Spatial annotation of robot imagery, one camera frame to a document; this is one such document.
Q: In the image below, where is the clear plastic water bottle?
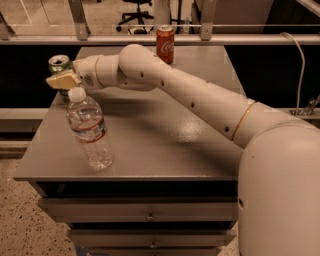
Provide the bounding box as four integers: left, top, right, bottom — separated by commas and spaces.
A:
66, 87, 113, 171

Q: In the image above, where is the green soda can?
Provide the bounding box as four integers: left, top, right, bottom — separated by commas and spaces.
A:
48, 54, 73, 103

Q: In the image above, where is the white cable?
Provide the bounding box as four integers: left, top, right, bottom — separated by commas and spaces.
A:
280, 31, 306, 116

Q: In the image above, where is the upper grey drawer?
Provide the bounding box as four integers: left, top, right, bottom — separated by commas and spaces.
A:
39, 198, 238, 223

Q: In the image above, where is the grey drawer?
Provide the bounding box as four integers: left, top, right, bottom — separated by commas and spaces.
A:
39, 198, 238, 223
68, 230, 236, 249

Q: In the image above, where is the black office chair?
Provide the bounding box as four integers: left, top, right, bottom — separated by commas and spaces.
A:
116, 0, 153, 32

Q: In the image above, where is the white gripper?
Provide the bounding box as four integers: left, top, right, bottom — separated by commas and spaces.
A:
46, 55, 102, 90

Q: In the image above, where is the lower grey drawer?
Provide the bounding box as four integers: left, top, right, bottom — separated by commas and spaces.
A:
68, 230, 236, 249

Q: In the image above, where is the red Coca-Cola can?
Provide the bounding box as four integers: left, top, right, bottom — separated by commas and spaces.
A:
156, 25, 174, 64

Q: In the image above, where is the metal railing frame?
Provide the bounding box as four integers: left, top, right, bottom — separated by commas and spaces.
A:
0, 0, 320, 45

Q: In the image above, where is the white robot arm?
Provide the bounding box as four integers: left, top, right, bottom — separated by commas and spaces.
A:
47, 44, 320, 256

